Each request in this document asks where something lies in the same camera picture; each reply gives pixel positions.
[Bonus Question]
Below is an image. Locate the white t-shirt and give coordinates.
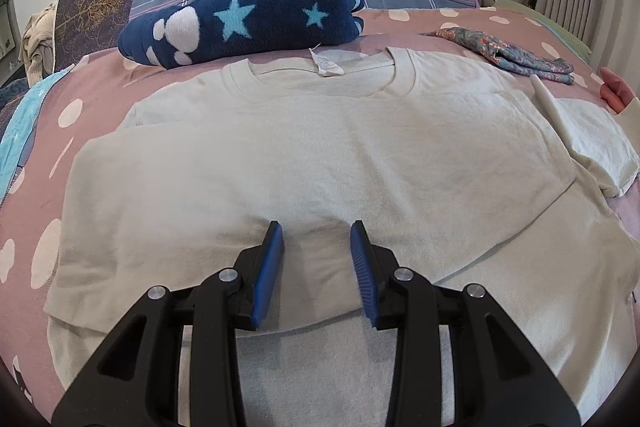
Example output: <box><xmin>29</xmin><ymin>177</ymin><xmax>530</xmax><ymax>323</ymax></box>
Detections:
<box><xmin>44</xmin><ymin>48</ymin><xmax>639</xmax><ymax>426</ymax></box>

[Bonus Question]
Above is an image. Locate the pink folded clothes stack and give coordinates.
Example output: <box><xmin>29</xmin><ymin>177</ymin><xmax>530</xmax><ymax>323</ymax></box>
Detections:
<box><xmin>599</xmin><ymin>67</ymin><xmax>637</xmax><ymax>114</ymax></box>

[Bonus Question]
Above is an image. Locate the beige clothes pile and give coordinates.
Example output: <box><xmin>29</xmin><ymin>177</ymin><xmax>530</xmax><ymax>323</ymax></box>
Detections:
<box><xmin>20</xmin><ymin>3</ymin><xmax>56</xmax><ymax>88</ymax></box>

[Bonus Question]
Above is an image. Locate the turquoise towel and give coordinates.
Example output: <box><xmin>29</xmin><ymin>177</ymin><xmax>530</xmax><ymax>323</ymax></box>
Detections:
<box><xmin>0</xmin><ymin>66</ymin><xmax>72</xmax><ymax>199</ymax></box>

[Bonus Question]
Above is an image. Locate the pink polka dot blanket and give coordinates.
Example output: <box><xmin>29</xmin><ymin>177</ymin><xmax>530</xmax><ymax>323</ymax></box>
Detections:
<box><xmin>1</xmin><ymin>8</ymin><xmax>606</xmax><ymax>418</ymax></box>

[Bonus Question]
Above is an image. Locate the floral folded garment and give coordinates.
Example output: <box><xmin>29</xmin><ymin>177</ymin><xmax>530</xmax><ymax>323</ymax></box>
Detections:
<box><xmin>427</xmin><ymin>27</ymin><xmax>574</xmax><ymax>86</ymax></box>

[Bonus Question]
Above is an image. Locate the green sheet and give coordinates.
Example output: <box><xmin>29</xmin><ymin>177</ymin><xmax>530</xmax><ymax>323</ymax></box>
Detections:
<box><xmin>494</xmin><ymin>0</ymin><xmax>591</xmax><ymax>62</ymax></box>

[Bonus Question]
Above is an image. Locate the dark tree print pillow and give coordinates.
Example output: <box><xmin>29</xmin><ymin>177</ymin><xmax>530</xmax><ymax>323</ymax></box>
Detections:
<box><xmin>53</xmin><ymin>0</ymin><xmax>134</xmax><ymax>72</ymax></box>

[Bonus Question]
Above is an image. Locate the navy star fleece garment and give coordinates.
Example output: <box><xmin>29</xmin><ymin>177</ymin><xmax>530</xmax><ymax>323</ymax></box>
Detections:
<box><xmin>117</xmin><ymin>0</ymin><xmax>364</xmax><ymax>69</ymax></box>

